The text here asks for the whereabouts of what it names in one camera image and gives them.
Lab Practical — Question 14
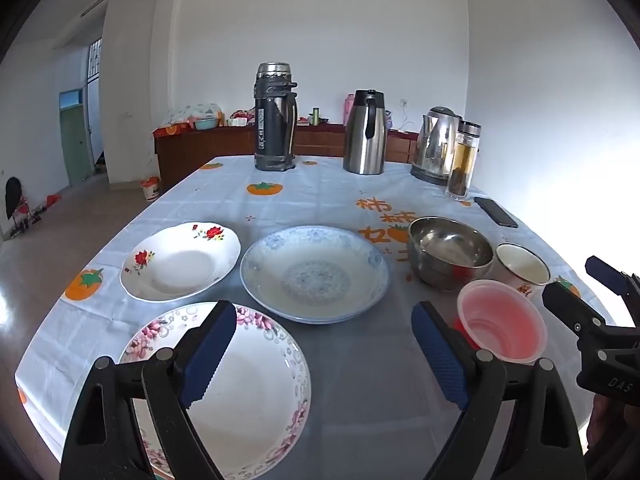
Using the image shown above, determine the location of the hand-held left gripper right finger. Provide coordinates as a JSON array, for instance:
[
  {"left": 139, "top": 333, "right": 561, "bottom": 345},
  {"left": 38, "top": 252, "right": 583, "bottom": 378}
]
[{"left": 411, "top": 301, "right": 586, "bottom": 480}]

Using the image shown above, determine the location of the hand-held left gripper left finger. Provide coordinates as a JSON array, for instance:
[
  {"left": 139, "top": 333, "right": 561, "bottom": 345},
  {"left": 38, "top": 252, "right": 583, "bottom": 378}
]
[{"left": 60, "top": 300, "right": 238, "bottom": 480}]

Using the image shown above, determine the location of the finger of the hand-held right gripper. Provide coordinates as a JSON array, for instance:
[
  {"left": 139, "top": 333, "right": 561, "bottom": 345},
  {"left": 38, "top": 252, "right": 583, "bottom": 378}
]
[
  {"left": 541, "top": 281, "right": 608, "bottom": 347},
  {"left": 585, "top": 255, "right": 640, "bottom": 308}
]

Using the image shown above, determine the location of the white plate with pink flowers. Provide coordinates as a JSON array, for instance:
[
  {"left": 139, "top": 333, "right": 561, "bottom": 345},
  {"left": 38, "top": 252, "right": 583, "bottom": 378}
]
[{"left": 117, "top": 302, "right": 312, "bottom": 480}]

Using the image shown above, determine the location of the white enamel bowl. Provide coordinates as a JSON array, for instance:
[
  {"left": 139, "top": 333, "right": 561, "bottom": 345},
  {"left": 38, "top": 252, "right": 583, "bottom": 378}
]
[{"left": 495, "top": 242, "right": 552, "bottom": 301}]

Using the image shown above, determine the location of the pink plastic cup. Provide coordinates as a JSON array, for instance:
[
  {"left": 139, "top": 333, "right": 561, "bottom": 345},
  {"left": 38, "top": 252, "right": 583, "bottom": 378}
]
[{"left": 452, "top": 280, "right": 548, "bottom": 365}]

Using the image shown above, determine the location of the white plate with red flowers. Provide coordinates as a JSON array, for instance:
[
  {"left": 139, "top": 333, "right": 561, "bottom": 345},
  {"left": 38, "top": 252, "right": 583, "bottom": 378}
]
[{"left": 120, "top": 221, "right": 242, "bottom": 302}]

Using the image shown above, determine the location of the stainless steel bowl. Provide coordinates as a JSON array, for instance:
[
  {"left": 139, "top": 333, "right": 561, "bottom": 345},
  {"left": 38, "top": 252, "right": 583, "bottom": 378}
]
[{"left": 407, "top": 216, "right": 496, "bottom": 291}]

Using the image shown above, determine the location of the blue patterned plate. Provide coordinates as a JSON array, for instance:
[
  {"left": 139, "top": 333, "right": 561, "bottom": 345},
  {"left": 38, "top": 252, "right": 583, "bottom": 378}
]
[{"left": 240, "top": 226, "right": 390, "bottom": 324}]

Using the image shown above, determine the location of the black smartphone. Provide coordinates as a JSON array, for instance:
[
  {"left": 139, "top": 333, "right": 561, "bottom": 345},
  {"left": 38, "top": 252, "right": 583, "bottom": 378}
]
[{"left": 473, "top": 196, "right": 519, "bottom": 229}]

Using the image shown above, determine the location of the glass tea bottle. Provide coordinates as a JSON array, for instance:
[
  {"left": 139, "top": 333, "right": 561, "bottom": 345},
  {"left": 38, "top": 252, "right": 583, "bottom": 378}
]
[{"left": 445, "top": 120, "right": 482, "bottom": 201}]

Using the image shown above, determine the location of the persimmon print tablecloth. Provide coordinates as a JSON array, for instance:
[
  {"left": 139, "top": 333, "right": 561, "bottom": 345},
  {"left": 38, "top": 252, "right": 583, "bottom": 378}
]
[{"left": 15, "top": 155, "right": 621, "bottom": 480}]

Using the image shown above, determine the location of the stainless steel electric kettle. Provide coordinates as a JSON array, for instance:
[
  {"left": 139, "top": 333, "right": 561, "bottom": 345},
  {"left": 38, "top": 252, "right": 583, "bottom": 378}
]
[{"left": 410, "top": 106, "right": 463, "bottom": 187}]

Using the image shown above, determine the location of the brown wooden sideboard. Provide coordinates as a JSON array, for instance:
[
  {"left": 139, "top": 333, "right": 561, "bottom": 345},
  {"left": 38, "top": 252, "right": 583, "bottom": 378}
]
[{"left": 154, "top": 122, "right": 421, "bottom": 191}]

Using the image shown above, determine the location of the dark grey thermos flask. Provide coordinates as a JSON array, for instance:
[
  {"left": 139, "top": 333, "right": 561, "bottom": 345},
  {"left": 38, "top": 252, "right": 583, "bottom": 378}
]
[{"left": 254, "top": 62, "right": 298, "bottom": 172}]

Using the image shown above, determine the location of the mesh food cover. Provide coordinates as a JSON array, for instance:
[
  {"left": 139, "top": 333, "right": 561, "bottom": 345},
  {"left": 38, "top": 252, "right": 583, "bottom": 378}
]
[{"left": 167, "top": 103, "right": 223, "bottom": 131}]

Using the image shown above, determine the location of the black stroller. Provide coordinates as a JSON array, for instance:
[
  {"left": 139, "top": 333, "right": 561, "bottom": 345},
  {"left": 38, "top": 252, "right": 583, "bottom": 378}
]
[{"left": 4, "top": 176, "right": 36, "bottom": 238}]

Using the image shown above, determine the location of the green door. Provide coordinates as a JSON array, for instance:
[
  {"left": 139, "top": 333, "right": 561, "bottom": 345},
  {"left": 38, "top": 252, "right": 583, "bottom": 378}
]
[{"left": 59, "top": 89, "right": 93, "bottom": 186}]

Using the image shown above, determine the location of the barred transom window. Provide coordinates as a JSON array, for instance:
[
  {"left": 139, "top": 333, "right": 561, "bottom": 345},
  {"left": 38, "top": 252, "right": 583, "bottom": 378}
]
[{"left": 87, "top": 39, "right": 103, "bottom": 83}]

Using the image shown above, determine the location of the steel carafe with black handle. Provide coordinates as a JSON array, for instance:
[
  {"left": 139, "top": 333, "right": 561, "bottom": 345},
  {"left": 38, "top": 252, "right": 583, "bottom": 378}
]
[{"left": 343, "top": 89, "right": 388, "bottom": 176}]

